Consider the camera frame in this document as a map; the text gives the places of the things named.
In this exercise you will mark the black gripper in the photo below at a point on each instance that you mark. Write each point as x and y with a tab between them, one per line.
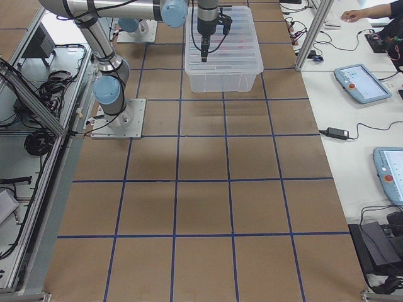
206	27

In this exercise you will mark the clear plastic box lid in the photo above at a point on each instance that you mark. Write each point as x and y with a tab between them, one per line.
238	52

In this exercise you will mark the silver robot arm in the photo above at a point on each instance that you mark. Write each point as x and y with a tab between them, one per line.
110	88
133	25

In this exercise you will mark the clear plastic storage box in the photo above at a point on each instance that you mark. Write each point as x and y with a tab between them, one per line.
222	82

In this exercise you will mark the person hand on table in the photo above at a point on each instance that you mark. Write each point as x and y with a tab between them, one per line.
352	16

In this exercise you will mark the black power adapter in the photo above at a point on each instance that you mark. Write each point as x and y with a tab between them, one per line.
337	133

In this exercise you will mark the upper teach pendant tablet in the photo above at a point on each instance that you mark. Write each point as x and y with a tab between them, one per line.
361	84

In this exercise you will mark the teach pendant tablet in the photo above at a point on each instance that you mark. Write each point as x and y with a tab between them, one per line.
361	84
388	163

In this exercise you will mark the lower teach pendant tablet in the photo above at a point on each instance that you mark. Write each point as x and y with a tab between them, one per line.
388	163

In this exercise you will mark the black laptop stand device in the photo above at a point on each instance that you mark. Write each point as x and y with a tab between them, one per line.
379	250

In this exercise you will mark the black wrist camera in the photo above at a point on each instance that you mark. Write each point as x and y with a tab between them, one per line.
225	21

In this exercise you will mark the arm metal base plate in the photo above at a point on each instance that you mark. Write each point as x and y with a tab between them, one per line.
128	124
136	38

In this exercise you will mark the aluminium frame post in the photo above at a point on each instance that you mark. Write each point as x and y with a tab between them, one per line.
313	31

